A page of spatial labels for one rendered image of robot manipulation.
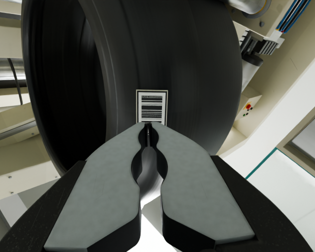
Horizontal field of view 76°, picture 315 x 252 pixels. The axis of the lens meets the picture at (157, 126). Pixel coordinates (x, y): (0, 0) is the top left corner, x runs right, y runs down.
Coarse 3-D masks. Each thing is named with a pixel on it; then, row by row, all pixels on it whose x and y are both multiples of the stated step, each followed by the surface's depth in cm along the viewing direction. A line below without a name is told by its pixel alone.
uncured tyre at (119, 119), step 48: (48, 0) 53; (96, 0) 26; (144, 0) 25; (192, 0) 29; (48, 48) 62; (96, 48) 72; (144, 48) 25; (192, 48) 27; (48, 96) 66; (96, 96) 78; (192, 96) 28; (48, 144) 55; (96, 144) 71; (144, 192) 34
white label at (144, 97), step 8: (136, 96) 25; (144, 96) 25; (152, 96) 25; (160, 96) 25; (136, 104) 26; (144, 104) 26; (152, 104) 26; (160, 104) 26; (136, 112) 26; (144, 112) 26; (152, 112) 26; (160, 112) 26; (136, 120) 26; (144, 120) 26; (152, 120) 26; (160, 120) 26
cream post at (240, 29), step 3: (234, 24) 54; (237, 24) 55; (237, 27) 56; (240, 27) 57; (243, 27) 58; (237, 30) 57; (240, 30) 58; (243, 30) 59; (237, 33) 58; (240, 33) 59; (240, 36) 60; (141, 207) 117
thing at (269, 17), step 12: (276, 0) 41; (288, 0) 40; (240, 12) 46; (264, 12) 43; (276, 12) 41; (240, 24) 47; (252, 24) 45; (264, 24) 43; (276, 24) 43; (264, 36) 44
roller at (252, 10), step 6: (222, 0) 35; (228, 0) 35; (234, 0) 35; (240, 0) 36; (246, 0) 37; (252, 0) 38; (258, 0) 39; (264, 0) 41; (234, 6) 38; (240, 6) 38; (246, 6) 39; (252, 6) 40; (258, 6) 41; (246, 12) 44; (252, 12) 43
